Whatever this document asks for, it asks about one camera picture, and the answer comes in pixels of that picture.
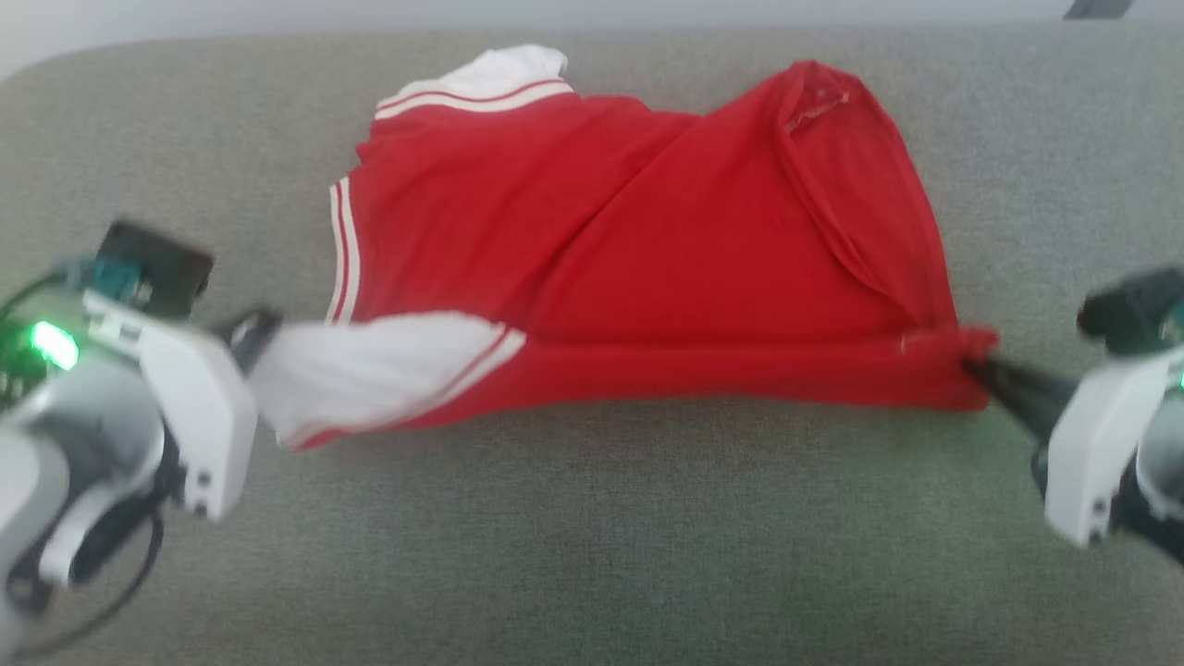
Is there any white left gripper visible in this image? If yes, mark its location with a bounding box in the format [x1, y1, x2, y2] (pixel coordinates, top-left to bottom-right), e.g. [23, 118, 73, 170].
[83, 291, 284, 522]

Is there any red white sports jersey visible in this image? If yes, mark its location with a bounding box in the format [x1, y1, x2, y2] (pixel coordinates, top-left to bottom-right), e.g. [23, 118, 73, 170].
[250, 44, 1002, 452]

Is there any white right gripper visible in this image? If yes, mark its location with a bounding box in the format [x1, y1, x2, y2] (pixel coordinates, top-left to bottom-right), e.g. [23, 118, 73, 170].
[962, 350, 1173, 549]

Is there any grey fabric sofa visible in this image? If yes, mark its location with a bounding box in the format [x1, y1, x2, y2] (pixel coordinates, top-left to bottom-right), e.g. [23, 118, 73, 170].
[0, 20, 1184, 666]

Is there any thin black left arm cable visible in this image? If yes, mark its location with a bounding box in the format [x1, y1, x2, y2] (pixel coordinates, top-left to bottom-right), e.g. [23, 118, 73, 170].
[0, 264, 80, 311]
[0, 513, 167, 663]

